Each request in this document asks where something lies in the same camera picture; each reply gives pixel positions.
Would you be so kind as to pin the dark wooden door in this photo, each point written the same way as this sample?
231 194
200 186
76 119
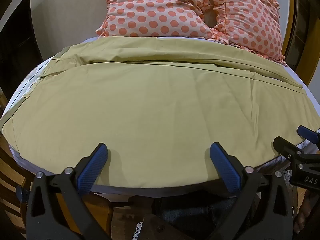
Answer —
17 47

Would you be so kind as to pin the yellow wooden headboard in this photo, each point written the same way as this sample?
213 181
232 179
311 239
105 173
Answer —
291 17

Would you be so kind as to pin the person's right hand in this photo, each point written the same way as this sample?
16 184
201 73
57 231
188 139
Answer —
302 212

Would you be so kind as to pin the white bed sheet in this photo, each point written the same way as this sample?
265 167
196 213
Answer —
27 85

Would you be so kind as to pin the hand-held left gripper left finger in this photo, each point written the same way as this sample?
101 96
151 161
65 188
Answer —
92 166

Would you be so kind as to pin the orange polka dot pillow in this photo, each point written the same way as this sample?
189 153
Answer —
252 20
155 7

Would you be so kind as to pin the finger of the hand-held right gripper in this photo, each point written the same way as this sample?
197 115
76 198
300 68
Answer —
307 132
287 146

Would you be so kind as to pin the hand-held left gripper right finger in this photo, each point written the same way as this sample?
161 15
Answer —
225 166

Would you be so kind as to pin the khaki pants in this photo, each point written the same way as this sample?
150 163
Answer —
155 120

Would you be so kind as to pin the black dotted white cloth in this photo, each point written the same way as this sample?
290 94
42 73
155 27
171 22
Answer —
137 231

